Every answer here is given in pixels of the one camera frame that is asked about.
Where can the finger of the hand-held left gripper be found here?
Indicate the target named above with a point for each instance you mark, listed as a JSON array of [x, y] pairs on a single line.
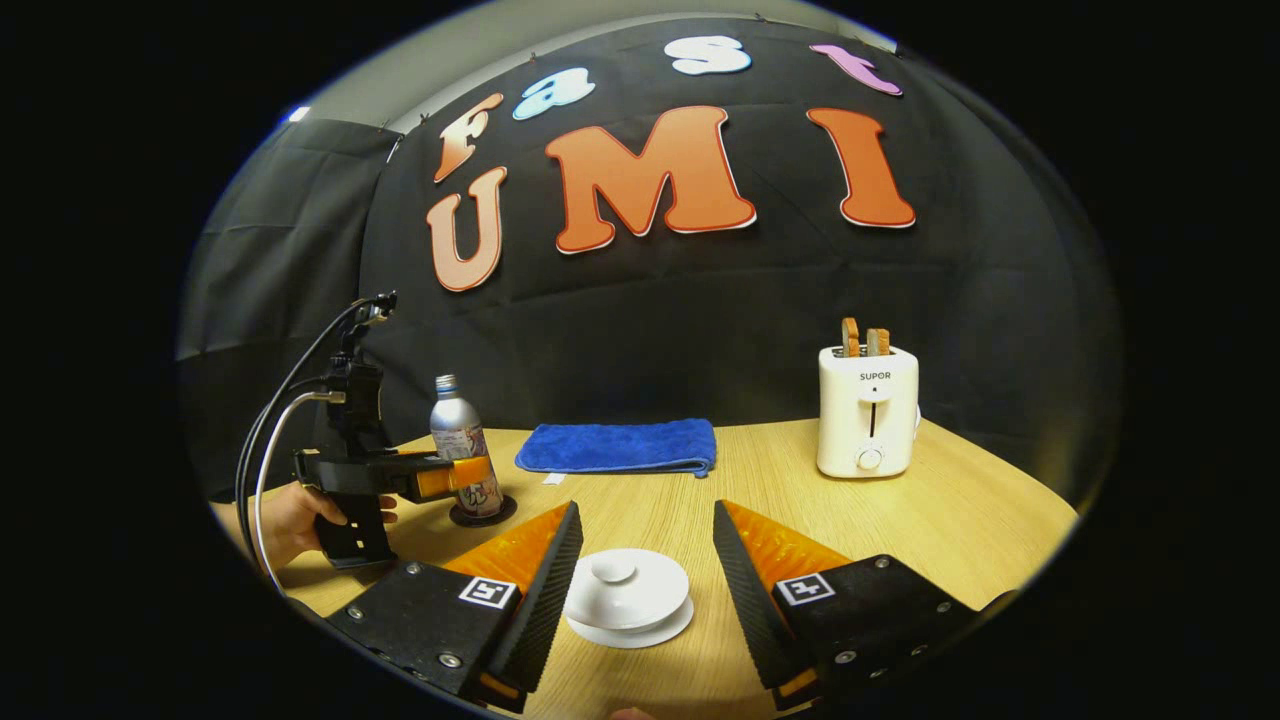
[[450, 478]]

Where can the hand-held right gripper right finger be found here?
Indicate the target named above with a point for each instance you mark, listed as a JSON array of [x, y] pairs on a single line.
[[755, 610]]

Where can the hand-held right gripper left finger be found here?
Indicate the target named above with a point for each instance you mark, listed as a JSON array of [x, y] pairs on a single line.
[[545, 610]]

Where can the silver water bottle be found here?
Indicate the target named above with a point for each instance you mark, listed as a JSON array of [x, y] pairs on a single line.
[[455, 425]]

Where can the dark round coaster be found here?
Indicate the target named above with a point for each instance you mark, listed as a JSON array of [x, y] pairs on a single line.
[[495, 518]]

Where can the white teacup lid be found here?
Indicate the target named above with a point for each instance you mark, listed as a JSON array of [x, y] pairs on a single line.
[[628, 590]]

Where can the white teacup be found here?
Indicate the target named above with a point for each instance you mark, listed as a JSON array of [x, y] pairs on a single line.
[[640, 639]]

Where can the blue towel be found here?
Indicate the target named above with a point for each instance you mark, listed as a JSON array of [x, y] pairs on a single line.
[[615, 448]]

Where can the white toaster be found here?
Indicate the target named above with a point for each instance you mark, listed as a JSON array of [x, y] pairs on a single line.
[[868, 420]]

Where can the black backdrop cloth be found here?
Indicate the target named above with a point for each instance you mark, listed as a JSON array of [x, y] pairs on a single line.
[[680, 320]]

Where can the toast slice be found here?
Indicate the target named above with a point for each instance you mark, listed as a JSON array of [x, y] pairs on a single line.
[[878, 342], [851, 338]]

